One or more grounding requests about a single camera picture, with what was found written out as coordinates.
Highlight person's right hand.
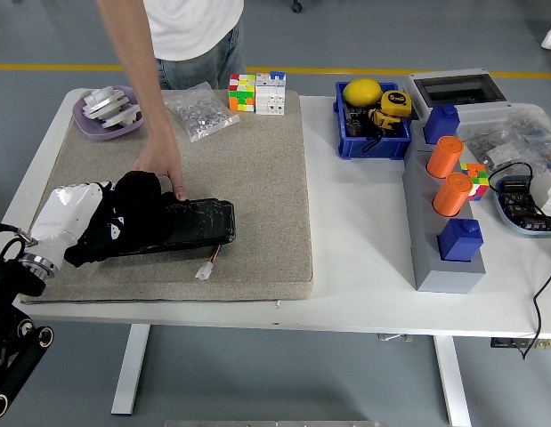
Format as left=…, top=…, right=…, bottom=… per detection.
left=131, top=132, right=189, bottom=201

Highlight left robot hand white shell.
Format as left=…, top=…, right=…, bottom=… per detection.
left=28, top=180, right=127, bottom=264

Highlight black rag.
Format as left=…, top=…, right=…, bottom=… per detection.
left=63, top=170, right=178, bottom=268

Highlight black glossy panel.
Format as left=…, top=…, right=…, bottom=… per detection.
left=99, top=197, right=237, bottom=259

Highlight clear bag of screws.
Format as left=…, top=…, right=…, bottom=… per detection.
left=163, top=81, right=240, bottom=143

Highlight purple tray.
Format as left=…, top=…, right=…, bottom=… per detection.
left=72, top=85, right=145, bottom=142

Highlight grey-brown mat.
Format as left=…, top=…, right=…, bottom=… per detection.
left=16, top=88, right=315, bottom=306

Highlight large colourful puzzle cube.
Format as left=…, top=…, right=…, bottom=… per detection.
left=229, top=73, right=258, bottom=113

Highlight white table leg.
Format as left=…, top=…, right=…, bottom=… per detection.
left=110, top=324, right=151, bottom=417
left=433, top=335, right=473, bottom=427

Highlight brown electronic component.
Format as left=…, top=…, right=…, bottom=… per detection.
left=346, top=108, right=370, bottom=137

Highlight yellow ball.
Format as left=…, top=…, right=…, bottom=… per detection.
left=344, top=77, right=385, bottom=107

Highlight blue plastic bin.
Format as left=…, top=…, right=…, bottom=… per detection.
left=333, top=80, right=413, bottom=162

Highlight yellow and black tool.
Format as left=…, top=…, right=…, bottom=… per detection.
left=368, top=106, right=404, bottom=133

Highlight yellow tape measure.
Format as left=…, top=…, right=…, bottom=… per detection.
left=380, top=88, right=413, bottom=119

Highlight grey block holder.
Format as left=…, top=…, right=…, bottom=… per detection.
left=401, top=119, right=487, bottom=294

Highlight blue square block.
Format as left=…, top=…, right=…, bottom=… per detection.
left=438, top=217, right=485, bottom=263
left=424, top=103, right=461, bottom=146

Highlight orange cylinder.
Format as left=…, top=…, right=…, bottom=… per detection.
left=433, top=172, right=473, bottom=218
left=426, top=135, right=466, bottom=179

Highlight small colourful puzzle cube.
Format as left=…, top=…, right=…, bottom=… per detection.
left=460, top=162, right=489, bottom=202

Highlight clear parts bag white label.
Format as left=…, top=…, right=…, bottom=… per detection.
left=457, top=124, right=528, bottom=175

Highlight blue-grey tray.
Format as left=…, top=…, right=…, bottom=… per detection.
left=491, top=174, right=551, bottom=239

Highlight black circuit boards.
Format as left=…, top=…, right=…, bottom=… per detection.
left=498, top=177, right=551, bottom=233

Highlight clear bag of small parts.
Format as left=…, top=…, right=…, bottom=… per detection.
left=506, top=102, right=551, bottom=177

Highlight black control box under table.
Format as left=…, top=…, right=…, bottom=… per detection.
left=489, top=337, right=551, bottom=350

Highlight white plastic bracket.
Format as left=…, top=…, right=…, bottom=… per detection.
left=81, top=85, right=130, bottom=120
left=100, top=102, right=142, bottom=131

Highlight white circuit breaker blue switch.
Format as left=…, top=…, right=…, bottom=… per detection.
left=255, top=69, right=288, bottom=117

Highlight white connector with red wires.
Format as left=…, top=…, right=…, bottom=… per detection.
left=194, top=243, right=223, bottom=281

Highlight grey enclosure box clear lid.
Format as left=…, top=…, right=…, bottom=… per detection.
left=403, top=67, right=513, bottom=125

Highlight black cable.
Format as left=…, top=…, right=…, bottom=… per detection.
left=487, top=161, right=551, bottom=361

